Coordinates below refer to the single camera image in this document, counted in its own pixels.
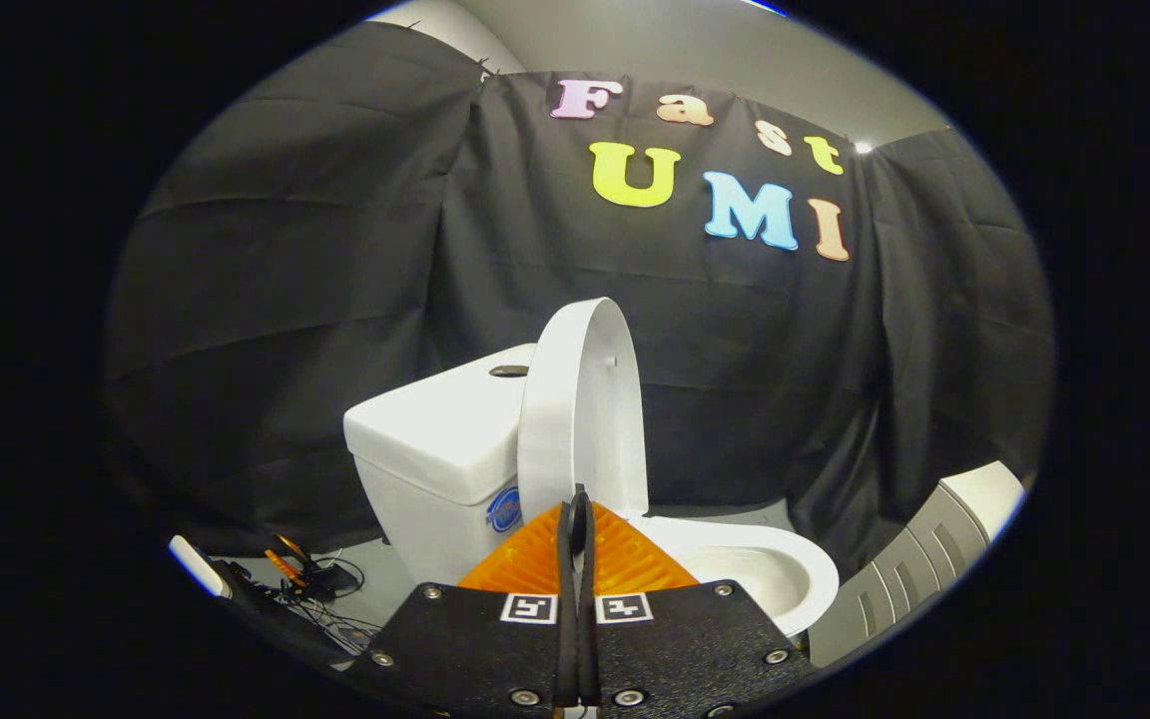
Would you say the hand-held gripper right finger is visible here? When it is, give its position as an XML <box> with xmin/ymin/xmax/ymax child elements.
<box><xmin>581</xmin><ymin>486</ymin><xmax>818</xmax><ymax>716</ymax></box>

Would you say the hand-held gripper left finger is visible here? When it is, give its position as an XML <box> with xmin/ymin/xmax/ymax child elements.
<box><xmin>350</xmin><ymin>486</ymin><xmax>582</xmax><ymax>715</ymax></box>

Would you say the white toilet lid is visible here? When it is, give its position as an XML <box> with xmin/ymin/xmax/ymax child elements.
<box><xmin>517</xmin><ymin>297</ymin><xmax>651</xmax><ymax>521</ymax></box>

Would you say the white ceramic toilet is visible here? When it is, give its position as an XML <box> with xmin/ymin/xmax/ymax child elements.
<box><xmin>343</xmin><ymin>343</ymin><xmax>841</xmax><ymax>640</ymax></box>

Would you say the white slotted cabinet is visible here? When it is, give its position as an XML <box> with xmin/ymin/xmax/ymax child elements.
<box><xmin>808</xmin><ymin>460</ymin><xmax>1026</xmax><ymax>668</ymax></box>

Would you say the small white device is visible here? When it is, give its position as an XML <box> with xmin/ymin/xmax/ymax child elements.
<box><xmin>168</xmin><ymin>535</ymin><xmax>234</xmax><ymax>600</ymax></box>

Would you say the black backdrop cloth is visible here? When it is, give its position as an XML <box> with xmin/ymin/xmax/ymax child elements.
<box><xmin>101</xmin><ymin>20</ymin><xmax>1055</xmax><ymax>582</ymax></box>

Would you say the black adapter with cables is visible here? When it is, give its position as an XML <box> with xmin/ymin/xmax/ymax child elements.
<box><xmin>271</xmin><ymin>554</ymin><xmax>383</xmax><ymax>652</ymax></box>

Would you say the orange handled tool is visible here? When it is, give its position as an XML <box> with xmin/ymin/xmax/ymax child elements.
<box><xmin>268</xmin><ymin>533</ymin><xmax>313</xmax><ymax>589</ymax></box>

